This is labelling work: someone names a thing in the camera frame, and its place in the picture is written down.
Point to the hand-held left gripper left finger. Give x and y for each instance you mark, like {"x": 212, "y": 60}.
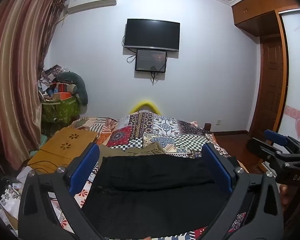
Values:
{"x": 85, "y": 166}

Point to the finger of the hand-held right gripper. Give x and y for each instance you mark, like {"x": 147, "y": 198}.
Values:
{"x": 261, "y": 148}
{"x": 275, "y": 136}

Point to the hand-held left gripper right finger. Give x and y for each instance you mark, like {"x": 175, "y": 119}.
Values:
{"x": 218, "y": 166}

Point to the black pants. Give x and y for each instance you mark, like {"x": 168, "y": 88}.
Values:
{"x": 150, "y": 187}

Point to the khaki pants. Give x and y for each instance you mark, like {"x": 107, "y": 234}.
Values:
{"x": 140, "y": 149}

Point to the person's right hand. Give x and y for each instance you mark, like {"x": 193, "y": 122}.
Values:
{"x": 287, "y": 195}

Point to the wooden lap desk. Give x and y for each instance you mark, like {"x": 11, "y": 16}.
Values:
{"x": 57, "y": 147}

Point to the brown wooden door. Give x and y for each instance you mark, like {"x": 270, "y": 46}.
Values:
{"x": 271, "y": 87}

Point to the patchwork printed blanket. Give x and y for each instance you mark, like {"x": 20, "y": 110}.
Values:
{"x": 162, "y": 127}

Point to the white heart-printed wardrobe door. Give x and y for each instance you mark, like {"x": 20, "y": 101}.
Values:
{"x": 298, "y": 62}

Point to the grey plush pillow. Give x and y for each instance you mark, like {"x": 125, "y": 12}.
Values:
{"x": 81, "y": 88}

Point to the pile of scattered papers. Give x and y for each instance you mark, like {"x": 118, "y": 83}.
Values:
{"x": 8, "y": 202}

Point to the yellow curved bed board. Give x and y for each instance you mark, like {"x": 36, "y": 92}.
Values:
{"x": 145, "y": 105}

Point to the pile of household clutter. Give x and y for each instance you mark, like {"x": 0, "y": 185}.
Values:
{"x": 51, "y": 80}

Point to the striped brown curtain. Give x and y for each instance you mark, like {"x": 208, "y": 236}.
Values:
{"x": 15, "y": 80}

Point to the wooden overhead cabinet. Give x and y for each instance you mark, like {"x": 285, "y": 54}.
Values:
{"x": 257, "y": 7}

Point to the white air conditioner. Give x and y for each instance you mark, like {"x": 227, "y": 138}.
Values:
{"x": 92, "y": 1}

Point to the wooden bed post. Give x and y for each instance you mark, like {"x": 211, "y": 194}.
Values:
{"x": 208, "y": 127}

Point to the white wall outlet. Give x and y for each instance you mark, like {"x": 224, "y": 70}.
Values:
{"x": 218, "y": 122}

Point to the small black wall monitor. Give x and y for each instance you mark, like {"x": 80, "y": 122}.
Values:
{"x": 151, "y": 60}

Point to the black wall television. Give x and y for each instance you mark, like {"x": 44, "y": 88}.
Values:
{"x": 152, "y": 33}

